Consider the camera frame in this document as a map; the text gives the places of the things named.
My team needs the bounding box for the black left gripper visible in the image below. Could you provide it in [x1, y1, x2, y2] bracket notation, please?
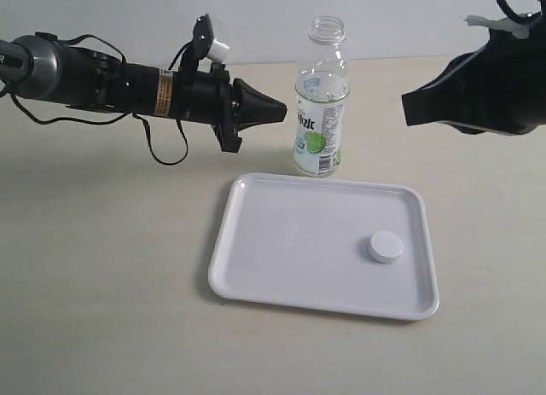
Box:
[123, 62, 287, 153]

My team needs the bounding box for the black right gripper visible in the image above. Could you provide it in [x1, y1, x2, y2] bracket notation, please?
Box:
[402, 16, 545, 135]

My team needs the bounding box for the clear plastic drink bottle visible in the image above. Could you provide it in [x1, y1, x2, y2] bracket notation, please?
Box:
[293, 15, 350, 177]

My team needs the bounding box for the white bottle cap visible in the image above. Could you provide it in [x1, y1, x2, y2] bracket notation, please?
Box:
[368, 231, 404, 264]

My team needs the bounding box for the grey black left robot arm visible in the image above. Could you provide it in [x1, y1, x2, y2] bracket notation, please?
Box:
[1, 31, 287, 153]

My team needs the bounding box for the white rectangular plastic tray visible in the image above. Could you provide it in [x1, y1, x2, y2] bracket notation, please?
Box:
[208, 172, 439, 321]

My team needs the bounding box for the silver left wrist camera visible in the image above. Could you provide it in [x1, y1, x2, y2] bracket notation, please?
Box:
[192, 14, 230, 63]

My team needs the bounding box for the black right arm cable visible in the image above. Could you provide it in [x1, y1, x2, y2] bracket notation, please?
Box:
[491, 0, 543, 22]

